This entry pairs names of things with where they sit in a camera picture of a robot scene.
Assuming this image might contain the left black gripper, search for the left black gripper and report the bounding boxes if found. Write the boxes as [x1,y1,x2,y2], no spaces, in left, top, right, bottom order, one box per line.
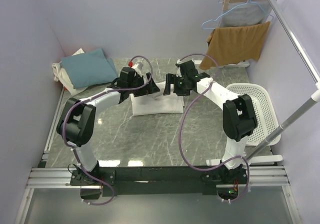
[128,73,160,97]

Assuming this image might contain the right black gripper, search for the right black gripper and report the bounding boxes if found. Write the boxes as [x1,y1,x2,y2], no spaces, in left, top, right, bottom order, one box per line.
[163,74,191,97]

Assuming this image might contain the white t-shirt red print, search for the white t-shirt red print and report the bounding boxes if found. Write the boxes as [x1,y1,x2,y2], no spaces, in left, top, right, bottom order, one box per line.
[130,82,185,116]

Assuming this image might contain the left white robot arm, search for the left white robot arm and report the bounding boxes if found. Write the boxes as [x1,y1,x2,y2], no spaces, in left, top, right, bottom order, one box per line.
[56,61,160,185]

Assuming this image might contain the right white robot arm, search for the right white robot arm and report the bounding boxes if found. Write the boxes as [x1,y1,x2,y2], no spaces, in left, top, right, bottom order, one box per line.
[163,61,258,184]

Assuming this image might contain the folded teal t-shirt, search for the folded teal t-shirt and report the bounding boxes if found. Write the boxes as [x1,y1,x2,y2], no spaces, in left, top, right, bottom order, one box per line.
[61,48,118,89]

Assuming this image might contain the brown t-shirt on rack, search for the brown t-shirt on rack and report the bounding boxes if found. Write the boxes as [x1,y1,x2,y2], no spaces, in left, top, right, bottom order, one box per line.
[199,21,270,70]

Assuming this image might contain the folded cream t-shirt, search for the folded cream t-shirt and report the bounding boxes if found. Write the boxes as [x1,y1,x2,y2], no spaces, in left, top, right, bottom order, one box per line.
[51,62,88,96]

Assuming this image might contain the grey garment on rack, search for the grey garment on rack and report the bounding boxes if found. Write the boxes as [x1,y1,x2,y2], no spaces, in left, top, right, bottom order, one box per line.
[219,3,265,27]

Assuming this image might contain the white perforated plastic basket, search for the white perforated plastic basket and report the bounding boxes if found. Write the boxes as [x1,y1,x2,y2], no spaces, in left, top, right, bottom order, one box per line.
[226,83,279,146]

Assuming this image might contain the light blue wire hanger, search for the light blue wire hanger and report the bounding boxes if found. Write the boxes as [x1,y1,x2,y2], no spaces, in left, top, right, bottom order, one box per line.
[202,0,275,32]

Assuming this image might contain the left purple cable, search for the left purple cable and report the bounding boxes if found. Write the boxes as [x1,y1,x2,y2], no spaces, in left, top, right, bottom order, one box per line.
[62,55,153,206]

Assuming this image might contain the silver clothes rail stand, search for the silver clothes rail stand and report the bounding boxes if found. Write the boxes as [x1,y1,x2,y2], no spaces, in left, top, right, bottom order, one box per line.
[248,0,320,170]

